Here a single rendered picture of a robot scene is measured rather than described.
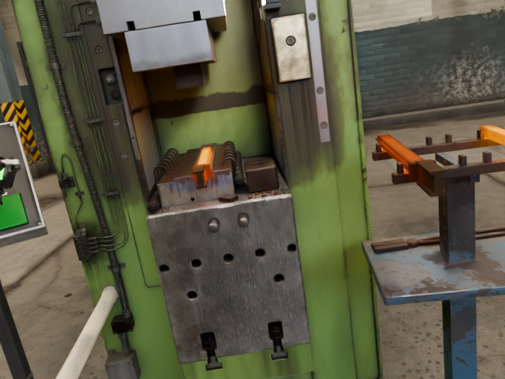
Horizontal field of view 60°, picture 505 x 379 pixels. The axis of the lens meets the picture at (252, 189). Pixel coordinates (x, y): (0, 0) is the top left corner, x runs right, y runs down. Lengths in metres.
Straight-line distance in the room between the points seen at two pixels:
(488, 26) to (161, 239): 6.86
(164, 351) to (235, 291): 0.45
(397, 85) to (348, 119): 5.91
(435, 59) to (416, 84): 0.43
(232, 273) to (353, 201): 0.45
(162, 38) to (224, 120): 0.56
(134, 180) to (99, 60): 0.35
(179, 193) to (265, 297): 0.37
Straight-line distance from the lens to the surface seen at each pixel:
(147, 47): 1.15
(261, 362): 1.35
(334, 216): 1.38
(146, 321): 1.52
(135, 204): 1.37
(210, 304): 1.24
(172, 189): 1.18
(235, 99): 1.62
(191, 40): 1.14
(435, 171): 0.78
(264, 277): 1.21
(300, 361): 1.36
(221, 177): 1.17
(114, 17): 1.17
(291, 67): 1.26
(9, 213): 1.14
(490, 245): 1.21
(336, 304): 1.52
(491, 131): 1.16
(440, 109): 7.43
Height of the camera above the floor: 1.24
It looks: 16 degrees down
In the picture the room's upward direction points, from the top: 9 degrees counter-clockwise
